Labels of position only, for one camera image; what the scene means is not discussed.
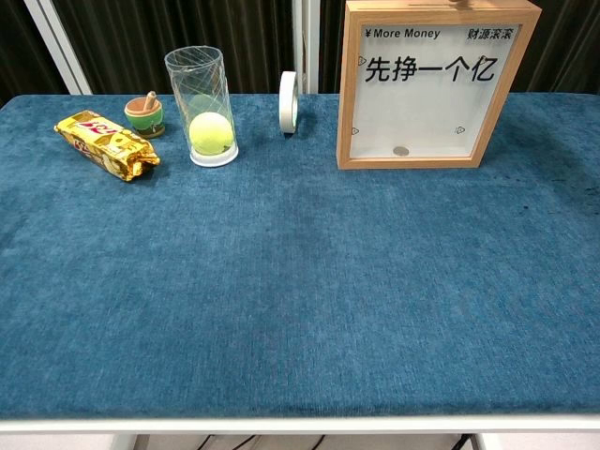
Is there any blue fabric table cover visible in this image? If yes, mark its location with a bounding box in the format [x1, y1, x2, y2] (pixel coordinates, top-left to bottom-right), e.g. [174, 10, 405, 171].
[0, 92, 600, 419]

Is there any white tape roll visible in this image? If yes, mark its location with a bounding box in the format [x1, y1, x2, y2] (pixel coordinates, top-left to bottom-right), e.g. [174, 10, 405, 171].
[278, 70, 299, 136]

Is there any yellow tennis ball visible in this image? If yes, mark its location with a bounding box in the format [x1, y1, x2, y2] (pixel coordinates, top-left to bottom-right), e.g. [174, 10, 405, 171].
[187, 111, 235, 156]

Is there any clear plastic ball tube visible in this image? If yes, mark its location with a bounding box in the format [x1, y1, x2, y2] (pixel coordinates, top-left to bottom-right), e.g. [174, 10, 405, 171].
[163, 45, 240, 168]

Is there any black pleated curtain panel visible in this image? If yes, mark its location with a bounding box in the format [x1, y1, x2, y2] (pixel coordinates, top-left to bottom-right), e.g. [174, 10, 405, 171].
[0, 0, 71, 108]
[318, 0, 348, 94]
[527, 0, 600, 95]
[50, 0, 296, 95]

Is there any green wooden toy mortar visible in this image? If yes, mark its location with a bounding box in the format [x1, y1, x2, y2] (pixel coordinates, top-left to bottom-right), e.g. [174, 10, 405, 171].
[124, 90, 167, 139]

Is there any gold snack packet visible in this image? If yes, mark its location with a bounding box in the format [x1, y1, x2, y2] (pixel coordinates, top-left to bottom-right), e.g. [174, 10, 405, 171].
[53, 110, 161, 183]

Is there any wooden frame money box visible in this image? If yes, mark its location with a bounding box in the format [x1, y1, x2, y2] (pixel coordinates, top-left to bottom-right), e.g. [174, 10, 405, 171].
[336, 0, 543, 171]

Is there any white partition frame post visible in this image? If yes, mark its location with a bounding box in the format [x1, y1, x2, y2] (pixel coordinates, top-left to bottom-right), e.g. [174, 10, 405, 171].
[291, 0, 321, 95]
[22, 0, 94, 97]

